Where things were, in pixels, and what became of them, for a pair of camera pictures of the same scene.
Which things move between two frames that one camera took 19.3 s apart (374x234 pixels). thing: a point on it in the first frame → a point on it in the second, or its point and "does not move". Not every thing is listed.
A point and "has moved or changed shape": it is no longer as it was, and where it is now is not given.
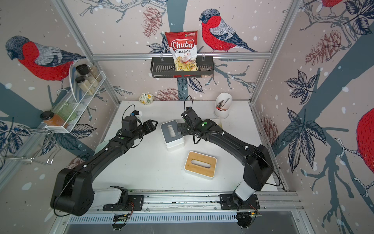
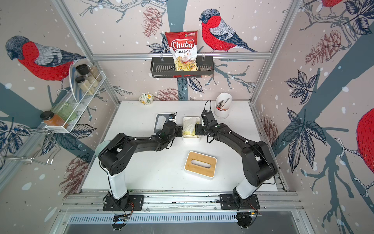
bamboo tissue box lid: (200, 164) does not move
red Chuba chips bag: (183, 46) does not move
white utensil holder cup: (223, 104) does not move
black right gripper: (182, 126) → (197, 127)
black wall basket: (165, 68) does not move
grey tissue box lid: (170, 130) has moved or changed shape
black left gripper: (147, 125) → (179, 130)
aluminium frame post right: (292, 8) does not move
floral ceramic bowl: (146, 98) does not move
